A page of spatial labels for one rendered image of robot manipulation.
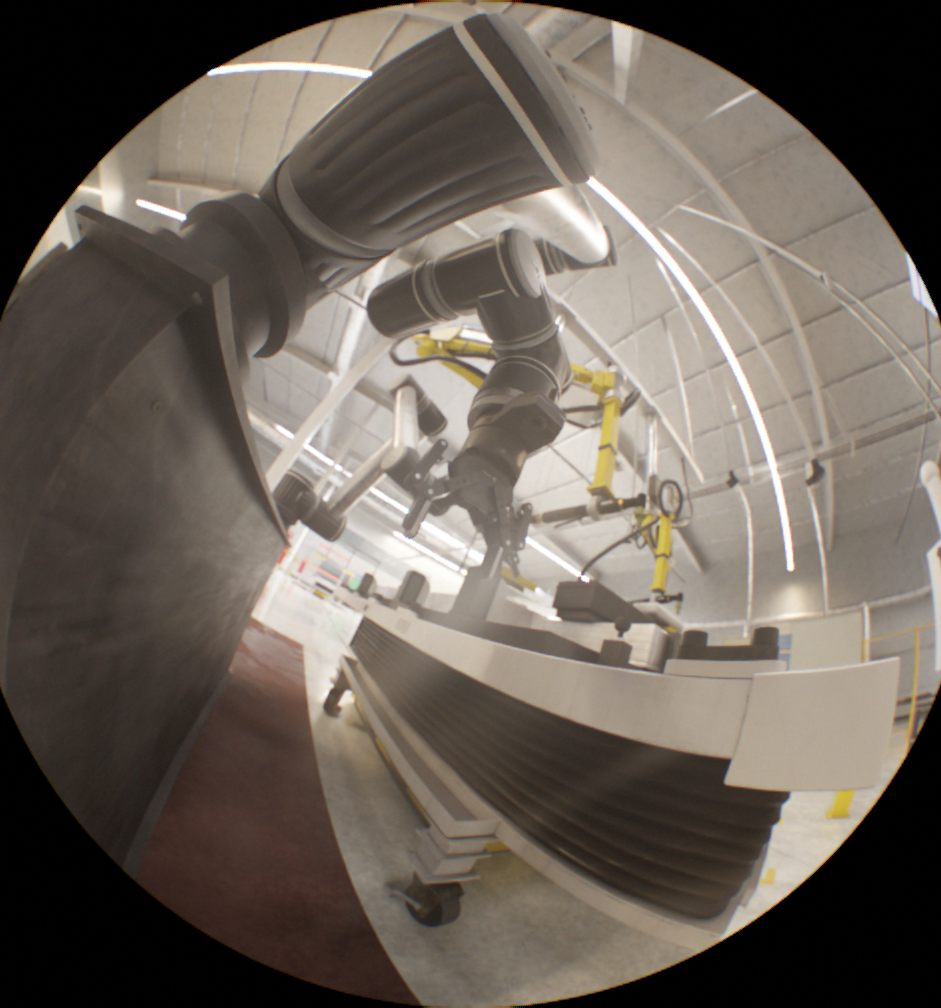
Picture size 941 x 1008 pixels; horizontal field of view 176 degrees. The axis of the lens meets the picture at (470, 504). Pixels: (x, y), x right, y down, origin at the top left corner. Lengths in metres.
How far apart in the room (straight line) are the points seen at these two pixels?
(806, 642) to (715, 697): 5.02
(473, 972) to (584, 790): 0.60
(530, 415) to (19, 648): 0.47
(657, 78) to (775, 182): 3.63
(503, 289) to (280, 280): 0.25
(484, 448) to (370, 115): 0.33
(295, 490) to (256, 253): 1.49
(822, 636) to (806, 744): 5.06
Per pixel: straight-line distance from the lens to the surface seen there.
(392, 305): 0.50
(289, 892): 0.99
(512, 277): 0.40
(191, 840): 1.01
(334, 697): 2.18
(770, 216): 10.27
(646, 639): 0.78
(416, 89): 0.28
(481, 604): 0.72
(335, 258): 0.37
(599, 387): 1.43
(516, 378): 0.38
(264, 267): 0.34
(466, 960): 1.02
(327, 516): 1.80
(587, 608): 0.85
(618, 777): 0.68
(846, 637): 5.37
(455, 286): 0.43
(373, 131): 0.29
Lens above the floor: 0.81
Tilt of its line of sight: 26 degrees up
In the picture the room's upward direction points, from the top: 24 degrees clockwise
